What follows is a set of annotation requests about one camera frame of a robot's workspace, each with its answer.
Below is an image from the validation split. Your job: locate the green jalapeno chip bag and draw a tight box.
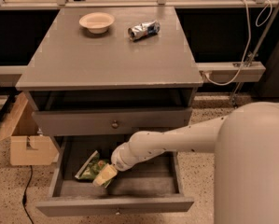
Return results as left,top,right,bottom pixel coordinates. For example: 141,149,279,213
75,150,109,184

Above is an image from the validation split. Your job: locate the closed grey middle drawer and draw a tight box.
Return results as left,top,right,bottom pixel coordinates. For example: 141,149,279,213
33,107,192,136

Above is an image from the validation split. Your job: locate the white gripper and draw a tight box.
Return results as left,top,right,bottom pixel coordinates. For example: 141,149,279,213
93,142,142,187

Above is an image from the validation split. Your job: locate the black floor cable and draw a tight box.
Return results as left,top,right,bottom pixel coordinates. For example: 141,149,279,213
21,165,35,224

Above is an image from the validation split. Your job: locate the open grey lower drawer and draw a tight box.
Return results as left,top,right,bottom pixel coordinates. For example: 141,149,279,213
36,135,193,217

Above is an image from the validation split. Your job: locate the white hanging cable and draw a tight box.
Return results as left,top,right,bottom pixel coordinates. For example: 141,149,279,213
203,0,273,87

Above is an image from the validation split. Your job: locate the grey metal rail frame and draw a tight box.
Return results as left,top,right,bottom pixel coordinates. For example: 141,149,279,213
0,0,279,89

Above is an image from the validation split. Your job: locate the cardboard box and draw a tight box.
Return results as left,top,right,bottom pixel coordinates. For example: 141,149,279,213
0,92,59,166

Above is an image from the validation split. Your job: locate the slanted metal rod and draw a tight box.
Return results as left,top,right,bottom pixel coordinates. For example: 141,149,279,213
230,0,279,108

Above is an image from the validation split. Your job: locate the grey wooden drawer cabinet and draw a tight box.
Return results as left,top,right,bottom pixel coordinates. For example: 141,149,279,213
15,6,204,217

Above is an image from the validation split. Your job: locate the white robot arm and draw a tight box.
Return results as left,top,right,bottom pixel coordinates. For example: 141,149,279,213
93,102,279,224

